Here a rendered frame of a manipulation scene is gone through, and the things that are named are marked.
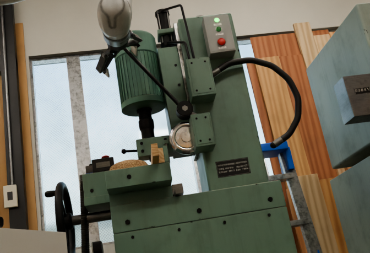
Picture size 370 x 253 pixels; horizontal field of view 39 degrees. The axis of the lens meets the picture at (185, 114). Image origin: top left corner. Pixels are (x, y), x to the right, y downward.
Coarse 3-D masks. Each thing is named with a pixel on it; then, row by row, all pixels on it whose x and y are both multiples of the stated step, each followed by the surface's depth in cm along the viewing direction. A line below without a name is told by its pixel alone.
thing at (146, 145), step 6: (144, 138) 197; (150, 138) 198; (156, 138) 198; (162, 138) 198; (168, 138) 198; (138, 144) 196; (144, 144) 197; (150, 144) 197; (162, 144) 197; (168, 144) 197; (138, 150) 196; (144, 150) 196; (150, 150) 196; (168, 150) 196; (138, 156) 195; (144, 156) 195; (150, 156) 196
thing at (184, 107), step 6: (126, 48) 198; (132, 54) 197; (168, 96) 192; (174, 102) 192; (180, 102) 190; (186, 102) 189; (180, 108) 188; (186, 108) 189; (192, 108) 189; (180, 114) 188; (186, 114) 188; (192, 114) 190
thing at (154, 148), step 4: (152, 144) 161; (156, 144) 161; (152, 148) 160; (156, 148) 160; (152, 152) 160; (156, 152) 160; (152, 156) 163; (156, 156) 160; (152, 160) 168; (156, 160) 165
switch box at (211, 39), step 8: (208, 16) 202; (216, 16) 202; (224, 16) 202; (208, 24) 200; (224, 24) 201; (208, 32) 199; (216, 32) 199; (224, 32) 199; (208, 40) 198; (216, 40) 198; (232, 40) 199; (208, 48) 199; (216, 48) 197; (232, 48) 197; (208, 56) 201; (216, 56) 200; (224, 56) 201; (232, 56) 202
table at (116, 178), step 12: (132, 168) 167; (144, 168) 167; (156, 168) 168; (168, 168) 168; (108, 180) 165; (120, 180) 166; (132, 180) 166; (144, 180) 166; (156, 180) 166; (168, 180) 167; (108, 192) 169; (120, 192) 172; (84, 204) 183; (96, 204) 184; (108, 204) 188
